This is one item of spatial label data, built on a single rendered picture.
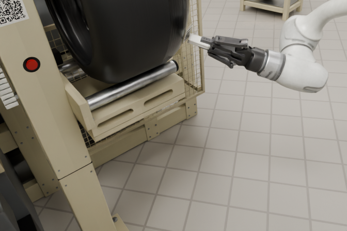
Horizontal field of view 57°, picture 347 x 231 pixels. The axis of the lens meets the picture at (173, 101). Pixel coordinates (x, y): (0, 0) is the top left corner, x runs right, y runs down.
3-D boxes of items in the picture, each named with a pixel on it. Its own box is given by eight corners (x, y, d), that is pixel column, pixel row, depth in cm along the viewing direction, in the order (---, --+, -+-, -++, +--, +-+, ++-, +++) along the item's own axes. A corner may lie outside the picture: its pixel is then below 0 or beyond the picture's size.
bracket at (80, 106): (87, 131, 95) (78, 105, 90) (46, 79, 123) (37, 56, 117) (97, 126, 97) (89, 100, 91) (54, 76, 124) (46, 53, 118)
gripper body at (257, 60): (266, 63, 94) (236, 53, 94) (254, 78, 102) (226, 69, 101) (268, 44, 98) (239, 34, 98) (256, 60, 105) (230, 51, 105)
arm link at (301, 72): (269, 89, 102) (271, 60, 109) (314, 104, 103) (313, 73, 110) (286, 69, 93) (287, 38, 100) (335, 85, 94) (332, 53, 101)
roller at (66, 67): (56, 74, 115) (50, 64, 115) (56, 79, 119) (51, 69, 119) (139, 42, 129) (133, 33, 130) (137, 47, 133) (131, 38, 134)
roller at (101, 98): (79, 103, 100) (87, 115, 99) (79, 97, 96) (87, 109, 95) (170, 63, 115) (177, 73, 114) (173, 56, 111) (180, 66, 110)
